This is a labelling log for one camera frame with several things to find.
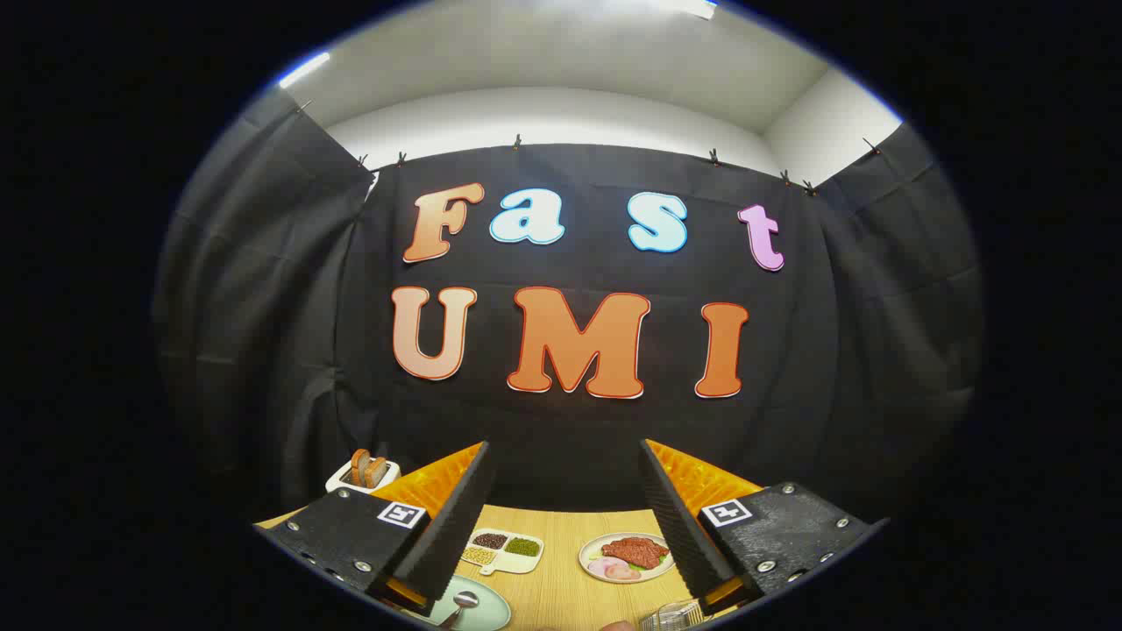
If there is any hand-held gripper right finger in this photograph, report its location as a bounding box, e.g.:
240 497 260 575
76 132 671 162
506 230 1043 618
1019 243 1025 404
638 438 891 616

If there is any metal spoon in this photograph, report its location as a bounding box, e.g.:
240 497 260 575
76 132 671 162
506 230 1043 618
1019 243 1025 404
438 591 480 630

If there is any metal wire basket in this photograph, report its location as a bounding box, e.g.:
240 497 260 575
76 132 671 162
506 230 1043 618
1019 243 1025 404
638 599 705 631

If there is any light blue plate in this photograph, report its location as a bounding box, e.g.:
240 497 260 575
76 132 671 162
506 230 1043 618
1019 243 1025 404
412 574 512 631

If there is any white oval plate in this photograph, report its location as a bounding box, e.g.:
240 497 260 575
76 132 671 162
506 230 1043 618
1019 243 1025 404
579 532 678 584

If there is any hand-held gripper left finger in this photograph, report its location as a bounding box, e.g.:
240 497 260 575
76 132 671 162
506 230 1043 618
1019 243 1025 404
254 441 494 616

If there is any brown bread slice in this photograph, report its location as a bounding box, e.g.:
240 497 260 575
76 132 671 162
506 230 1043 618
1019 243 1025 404
351 449 391 489

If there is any white toaster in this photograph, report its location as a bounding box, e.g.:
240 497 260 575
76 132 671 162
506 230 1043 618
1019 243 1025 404
326 456 401 494

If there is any brown steak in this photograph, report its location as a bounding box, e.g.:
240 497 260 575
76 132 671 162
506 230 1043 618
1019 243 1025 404
600 537 671 571

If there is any white divided tray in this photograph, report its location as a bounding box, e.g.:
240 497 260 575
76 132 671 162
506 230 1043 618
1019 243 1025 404
461 528 545 577

